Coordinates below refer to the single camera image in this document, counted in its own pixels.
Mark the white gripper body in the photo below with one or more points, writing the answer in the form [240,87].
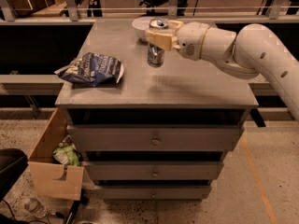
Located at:
[189,40]

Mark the redbull can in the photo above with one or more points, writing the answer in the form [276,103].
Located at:
[155,54]

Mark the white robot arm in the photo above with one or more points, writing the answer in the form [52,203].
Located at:
[253,51]

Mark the blue chip bag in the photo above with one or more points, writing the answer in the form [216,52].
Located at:
[92,70]

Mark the green snack bag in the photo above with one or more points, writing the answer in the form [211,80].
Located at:
[66,155]

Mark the white bowl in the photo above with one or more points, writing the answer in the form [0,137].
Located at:
[141,25]

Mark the grey drawer cabinet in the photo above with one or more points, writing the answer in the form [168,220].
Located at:
[180,94]

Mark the top grey drawer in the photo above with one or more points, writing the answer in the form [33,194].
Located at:
[155,139]

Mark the grey drawer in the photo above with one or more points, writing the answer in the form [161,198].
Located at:
[155,139]
[155,192]
[153,170]

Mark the middle grey drawer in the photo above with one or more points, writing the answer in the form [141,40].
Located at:
[153,170]

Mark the metal railing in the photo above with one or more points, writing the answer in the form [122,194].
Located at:
[217,10]

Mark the bottom grey drawer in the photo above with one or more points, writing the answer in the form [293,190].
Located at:
[155,192]

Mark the cardboard box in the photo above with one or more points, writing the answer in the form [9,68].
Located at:
[51,178]

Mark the black chair seat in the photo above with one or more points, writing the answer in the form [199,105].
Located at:
[13,163]

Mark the clear plastic bottle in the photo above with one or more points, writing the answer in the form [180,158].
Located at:
[35,207]

